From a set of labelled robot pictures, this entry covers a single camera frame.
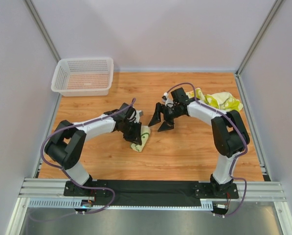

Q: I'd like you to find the aluminium left corner post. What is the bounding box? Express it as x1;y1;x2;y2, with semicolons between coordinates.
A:
23;0;61;63

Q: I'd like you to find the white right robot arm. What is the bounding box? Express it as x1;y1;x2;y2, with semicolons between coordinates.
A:
149;98;249;194

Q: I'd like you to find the green and cream patterned towel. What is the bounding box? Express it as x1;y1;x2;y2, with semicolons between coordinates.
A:
131;125;151;152

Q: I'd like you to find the yellow and cream towel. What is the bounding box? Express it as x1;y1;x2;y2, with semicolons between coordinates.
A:
186;88;244;112

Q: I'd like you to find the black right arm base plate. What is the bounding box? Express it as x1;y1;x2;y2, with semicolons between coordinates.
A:
193;183;239;199

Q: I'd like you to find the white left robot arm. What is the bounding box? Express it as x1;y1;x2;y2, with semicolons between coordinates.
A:
41;103;143;188

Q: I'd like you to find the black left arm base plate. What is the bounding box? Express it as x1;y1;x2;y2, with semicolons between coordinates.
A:
63;181;112;197

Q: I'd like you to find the aluminium front frame rail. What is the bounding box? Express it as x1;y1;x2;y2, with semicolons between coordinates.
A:
19;178;286;202

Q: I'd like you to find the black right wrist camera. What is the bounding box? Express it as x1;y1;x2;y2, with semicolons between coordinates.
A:
171;87;188;104

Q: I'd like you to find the aluminium corner post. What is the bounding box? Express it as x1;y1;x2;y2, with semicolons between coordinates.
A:
23;0;61;63
235;0;285;76

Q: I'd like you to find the white perforated plastic basket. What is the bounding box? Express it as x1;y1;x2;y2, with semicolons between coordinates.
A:
51;57;114;97

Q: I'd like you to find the grey slotted cable duct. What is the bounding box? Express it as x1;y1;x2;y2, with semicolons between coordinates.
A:
28;198;214;211

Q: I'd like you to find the aluminium right corner post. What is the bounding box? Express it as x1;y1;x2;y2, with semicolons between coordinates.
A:
235;0;285;76

